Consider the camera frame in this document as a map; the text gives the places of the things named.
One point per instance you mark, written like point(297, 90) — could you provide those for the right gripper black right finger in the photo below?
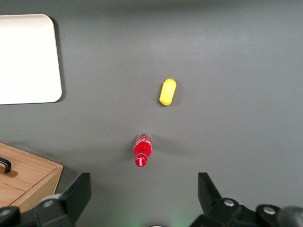
point(210, 196)

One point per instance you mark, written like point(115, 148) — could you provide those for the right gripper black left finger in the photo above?
point(73, 196)

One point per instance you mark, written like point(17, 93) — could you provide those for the small red coke bottle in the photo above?
point(142, 149)

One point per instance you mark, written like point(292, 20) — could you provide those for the beige rectangular plastic tray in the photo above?
point(23, 59)

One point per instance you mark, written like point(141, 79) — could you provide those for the oak wooden drawer cabinet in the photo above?
point(35, 170)

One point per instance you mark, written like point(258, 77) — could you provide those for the oak wooden drawer front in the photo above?
point(9, 194)
point(35, 165)

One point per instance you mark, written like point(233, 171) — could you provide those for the yellow oval plastic object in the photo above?
point(168, 92)

